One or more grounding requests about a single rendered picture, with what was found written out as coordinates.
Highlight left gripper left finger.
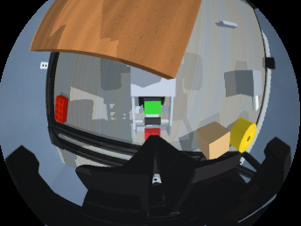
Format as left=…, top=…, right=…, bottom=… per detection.
left=75, top=135, right=155, bottom=216

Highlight white rectangular block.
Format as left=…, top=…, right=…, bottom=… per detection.
left=253, top=96, right=258, bottom=111

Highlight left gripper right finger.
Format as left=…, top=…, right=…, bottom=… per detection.
left=154, top=135, right=241, bottom=215

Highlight red toy brick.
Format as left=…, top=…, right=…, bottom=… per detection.
left=54, top=95, right=69, bottom=124

